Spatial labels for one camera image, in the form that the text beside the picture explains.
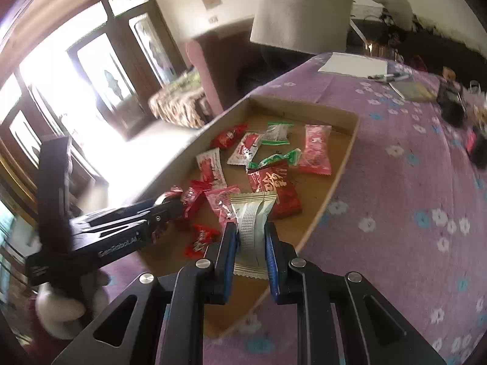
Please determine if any wooden glass door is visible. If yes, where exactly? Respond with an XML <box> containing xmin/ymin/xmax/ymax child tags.
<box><xmin>0</xmin><ymin>0</ymin><xmax>187</xmax><ymax>214</ymax></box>

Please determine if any shallow cardboard box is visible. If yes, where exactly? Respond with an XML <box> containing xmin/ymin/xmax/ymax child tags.
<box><xmin>146</xmin><ymin>96</ymin><xmax>360</xmax><ymax>339</ymax></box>

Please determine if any brown notebook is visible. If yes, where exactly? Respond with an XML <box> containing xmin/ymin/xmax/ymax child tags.
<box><xmin>388</xmin><ymin>80</ymin><xmax>436</xmax><ymax>103</ymax></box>

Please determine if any floral patterned cloth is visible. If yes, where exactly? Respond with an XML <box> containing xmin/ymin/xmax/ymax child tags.
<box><xmin>148</xmin><ymin>70</ymin><xmax>212</xmax><ymax>130</ymax></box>

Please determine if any pink upholstered chair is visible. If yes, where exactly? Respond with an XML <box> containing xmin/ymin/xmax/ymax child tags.
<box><xmin>186</xmin><ymin>19</ymin><xmax>267</xmax><ymax>115</ymax></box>

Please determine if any pink candy packet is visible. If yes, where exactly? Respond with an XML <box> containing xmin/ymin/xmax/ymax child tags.
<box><xmin>205</xmin><ymin>186</ymin><xmax>241</xmax><ymax>232</ymax></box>
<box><xmin>296</xmin><ymin>125</ymin><xmax>332</xmax><ymax>176</ymax></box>

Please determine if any silver white snack packet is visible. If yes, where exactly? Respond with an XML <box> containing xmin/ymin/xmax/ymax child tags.
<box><xmin>229</xmin><ymin>192</ymin><xmax>278</xmax><ymax>280</ymax></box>

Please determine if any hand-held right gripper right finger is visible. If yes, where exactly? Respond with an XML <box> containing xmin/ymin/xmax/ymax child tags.
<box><xmin>265</xmin><ymin>221</ymin><xmax>447</xmax><ymax>365</ymax></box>

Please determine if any white paper pad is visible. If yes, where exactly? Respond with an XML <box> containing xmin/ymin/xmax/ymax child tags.
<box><xmin>319</xmin><ymin>53</ymin><xmax>389</xmax><ymax>78</ymax></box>

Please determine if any dark sofa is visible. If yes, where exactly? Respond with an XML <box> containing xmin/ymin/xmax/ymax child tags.
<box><xmin>350</xmin><ymin>19</ymin><xmax>487</xmax><ymax>73</ymax></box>

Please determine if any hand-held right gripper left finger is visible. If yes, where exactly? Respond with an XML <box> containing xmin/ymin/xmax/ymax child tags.
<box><xmin>51</xmin><ymin>221</ymin><xmax>240</xmax><ymax>365</ymax></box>

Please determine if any white red snack packet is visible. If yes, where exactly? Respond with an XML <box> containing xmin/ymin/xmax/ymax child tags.
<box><xmin>196</xmin><ymin>148</ymin><xmax>228</xmax><ymax>189</ymax></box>
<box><xmin>227</xmin><ymin>131</ymin><xmax>265</xmax><ymax>166</ymax></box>

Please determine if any red candy packet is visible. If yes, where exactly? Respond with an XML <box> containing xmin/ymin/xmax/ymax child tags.
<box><xmin>211</xmin><ymin>123</ymin><xmax>249</xmax><ymax>150</ymax></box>

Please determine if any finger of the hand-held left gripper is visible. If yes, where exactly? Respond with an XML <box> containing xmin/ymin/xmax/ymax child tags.
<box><xmin>82</xmin><ymin>194</ymin><xmax>185</xmax><ymax>227</ymax></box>
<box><xmin>76</xmin><ymin>207</ymin><xmax>183</xmax><ymax>245</ymax></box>

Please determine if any black box pink label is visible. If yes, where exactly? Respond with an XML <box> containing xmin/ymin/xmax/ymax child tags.
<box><xmin>466</xmin><ymin>127</ymin><xmax>487</xmax><ymax>168</ymax></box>

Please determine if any green white candy packet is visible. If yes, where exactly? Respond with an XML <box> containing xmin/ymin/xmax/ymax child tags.
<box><xmin>245</xmin><ymin>148</ymin><xmax>302</xmax><ymax>172</ymax></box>

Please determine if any person's left hand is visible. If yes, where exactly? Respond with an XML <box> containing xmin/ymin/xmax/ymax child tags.
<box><xmin>36</xmin><ymin>268</ymin><xmax>113</xmax><ymax>341</ymax></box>

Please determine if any large red snack packet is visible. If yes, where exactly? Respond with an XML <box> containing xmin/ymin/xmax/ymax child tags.
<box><xmin>247</xmin><ymin>160</ymin><xmax>303</xmax><ymax>220</ymax></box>

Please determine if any green clear candy packet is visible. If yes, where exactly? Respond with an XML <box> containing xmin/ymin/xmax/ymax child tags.
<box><xmin>262</xmin><ymin>121</ymin><xmax>294</xmax><ymax>146</ymax></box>

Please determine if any small red candy wrapper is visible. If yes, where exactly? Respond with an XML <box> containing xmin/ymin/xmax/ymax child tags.
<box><xmin>184</xmin><ymin>224</ymin><xmax>220</xmax><ymax>259</ymax></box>
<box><xmin>169</xmin><ymin>180</ymin><xmax>214</xmax><ymax>218</ymax></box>

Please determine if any purple floral tablecloth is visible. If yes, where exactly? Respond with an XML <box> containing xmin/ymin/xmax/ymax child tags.
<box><xmin>103</xmin><ymin>51</ymin><xmax>487</xmax><ymax>365</ymax></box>

